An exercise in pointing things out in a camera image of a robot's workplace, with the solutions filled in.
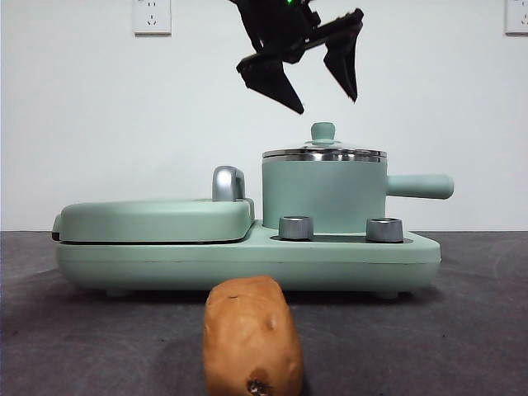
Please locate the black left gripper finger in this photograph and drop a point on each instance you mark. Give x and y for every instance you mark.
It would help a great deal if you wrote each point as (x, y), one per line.
(344, 62)
(274, 84)

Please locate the glass lid with green knob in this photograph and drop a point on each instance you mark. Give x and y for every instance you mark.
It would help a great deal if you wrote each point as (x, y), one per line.
(322, 132)

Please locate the brown potato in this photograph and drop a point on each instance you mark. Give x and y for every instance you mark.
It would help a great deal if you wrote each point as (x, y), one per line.
(251, 338)

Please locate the silver control knob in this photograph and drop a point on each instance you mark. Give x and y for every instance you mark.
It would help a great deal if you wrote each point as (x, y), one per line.
(296, 228)
(384, 230)

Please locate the green griddle cover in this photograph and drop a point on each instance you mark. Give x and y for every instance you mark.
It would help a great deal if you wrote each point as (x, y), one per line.
(152, 220)

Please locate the green breakfast machine base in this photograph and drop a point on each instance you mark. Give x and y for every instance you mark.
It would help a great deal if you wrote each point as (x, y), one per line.
(350, 264)

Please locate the white wall socket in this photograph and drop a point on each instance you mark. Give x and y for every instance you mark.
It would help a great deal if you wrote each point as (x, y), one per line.
(517, 16)
(152, 18)

